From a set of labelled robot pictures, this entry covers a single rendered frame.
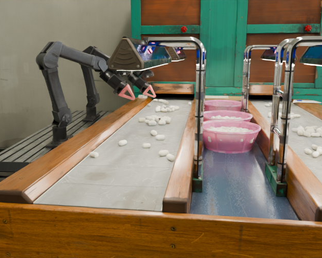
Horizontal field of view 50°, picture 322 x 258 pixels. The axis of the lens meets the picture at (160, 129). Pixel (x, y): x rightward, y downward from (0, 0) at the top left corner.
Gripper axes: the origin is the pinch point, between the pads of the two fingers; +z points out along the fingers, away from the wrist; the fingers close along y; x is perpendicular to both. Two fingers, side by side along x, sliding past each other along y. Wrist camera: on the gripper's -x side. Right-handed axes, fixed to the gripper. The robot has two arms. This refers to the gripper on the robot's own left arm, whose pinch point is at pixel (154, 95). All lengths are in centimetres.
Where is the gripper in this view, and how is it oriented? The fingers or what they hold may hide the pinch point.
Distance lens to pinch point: 212.5
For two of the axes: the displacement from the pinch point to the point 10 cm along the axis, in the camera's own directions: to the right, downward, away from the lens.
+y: 1.3, -2.2, 9.7
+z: 7.6, 6.4, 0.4
